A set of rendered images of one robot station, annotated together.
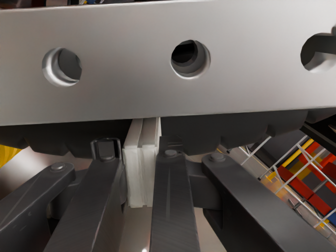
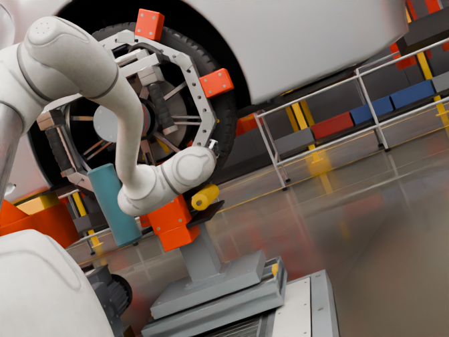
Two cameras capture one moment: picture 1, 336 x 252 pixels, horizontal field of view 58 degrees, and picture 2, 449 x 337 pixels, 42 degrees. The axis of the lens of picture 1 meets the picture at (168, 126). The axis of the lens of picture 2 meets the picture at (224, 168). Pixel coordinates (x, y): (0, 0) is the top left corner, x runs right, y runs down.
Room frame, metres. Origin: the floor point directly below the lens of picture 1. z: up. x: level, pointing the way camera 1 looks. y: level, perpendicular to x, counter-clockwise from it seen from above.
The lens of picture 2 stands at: (-1.65, -0.75, 0.68)
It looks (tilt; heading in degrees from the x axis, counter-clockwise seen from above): 3 degrees down; 22
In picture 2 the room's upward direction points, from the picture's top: 22 degrees counter-clockwise
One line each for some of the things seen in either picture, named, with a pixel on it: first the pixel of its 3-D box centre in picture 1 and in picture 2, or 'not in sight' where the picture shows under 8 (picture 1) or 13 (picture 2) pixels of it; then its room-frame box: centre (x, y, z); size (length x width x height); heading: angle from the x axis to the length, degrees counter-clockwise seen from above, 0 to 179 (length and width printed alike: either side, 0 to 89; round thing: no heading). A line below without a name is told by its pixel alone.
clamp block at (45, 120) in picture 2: not in sight; (50, 119); (-0.14, 0.33, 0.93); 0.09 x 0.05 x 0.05; 12
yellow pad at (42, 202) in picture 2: not in sight; (34, 206); (0.12, 0.73, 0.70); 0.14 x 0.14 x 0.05; 12
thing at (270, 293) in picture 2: not in sight; (218, 300); (0.26, 0.24, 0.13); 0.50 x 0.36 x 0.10; 102
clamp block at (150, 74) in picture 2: not in sight; (151, 75); (-0.07, -0.01, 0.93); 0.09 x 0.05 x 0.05; 12
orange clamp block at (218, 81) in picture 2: not in sight; (216, 83); (0.17, -0.10, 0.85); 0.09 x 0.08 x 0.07; 102
